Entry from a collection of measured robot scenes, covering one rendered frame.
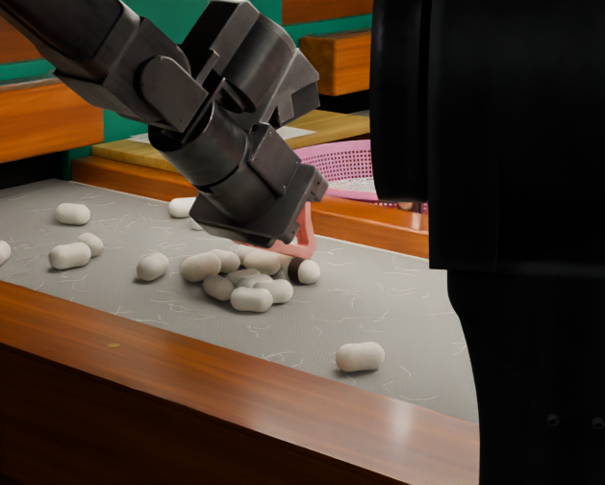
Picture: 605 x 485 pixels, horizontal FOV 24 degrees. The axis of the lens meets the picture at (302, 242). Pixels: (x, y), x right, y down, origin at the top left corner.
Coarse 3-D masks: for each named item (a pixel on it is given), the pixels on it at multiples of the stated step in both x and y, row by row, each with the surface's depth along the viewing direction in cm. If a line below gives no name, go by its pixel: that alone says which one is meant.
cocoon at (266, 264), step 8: (248, 256) 118; (256, 256) 117; (264, 256) 117; (272, 256) 117; (248, 264) 117; (256, 264) 117; (264, 264) 117; (272, 264) 117; (264, 272) 117; (272, 272) 117
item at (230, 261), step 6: (216, 252) 118; (222, 252) 118; (228, 252) 118; (222, 258) 117; (228, 258) 117; (234, 258) 117; (222, 264) 117; (228, 264) 117; (234, 264) 117; (222, 270) 118; (228, 270) 117
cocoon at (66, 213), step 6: (66, 204) 133; (72, 204) 133; (78, 204) 133; (60, 210) 133; (66, 210) 133; (72, 210) 133; (78, 210) 132; (84, 210) 133; (60, 216) 133; (66, 216) 133; (72, 216) 132; (78, 216) 132; (84, 216) 133; (66, 222) 133; (72, 222) 133; (78, 222) 133; (84, 222) 133
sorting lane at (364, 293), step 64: (64, 192) 146; (128, 256) 123; (320, 256) 123; (384, 256) 123; (192, 320) 106; (256, 320) 106; (320, 320) 106; (384, 320) 106; (448, 320) 106; (384, 384) 93; (448, 384) 93
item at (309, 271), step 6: (288, 264) 115; (306, 264) 114; (312, 264) 114; (300, 270) 114; (306, 270) 114; (312, 270) 114; (318, 270) 114; (288, 276) 116; (300, 276) 114; (306, 276) 114; (312, 276) 114; (318, 276) 115; (306, 282) 114; (312, 282) 115
